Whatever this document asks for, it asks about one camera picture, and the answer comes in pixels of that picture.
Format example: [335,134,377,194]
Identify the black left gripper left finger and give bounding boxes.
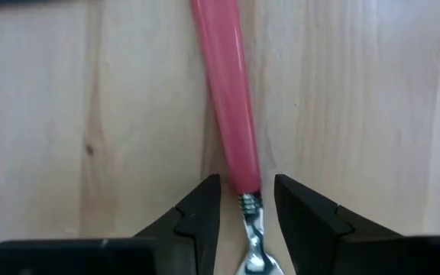
[134,173,222,275]

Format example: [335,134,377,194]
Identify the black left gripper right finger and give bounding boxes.
[275,174,410,275]

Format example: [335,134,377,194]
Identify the pink-handled metal utensil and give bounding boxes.
[189,0,286,275]

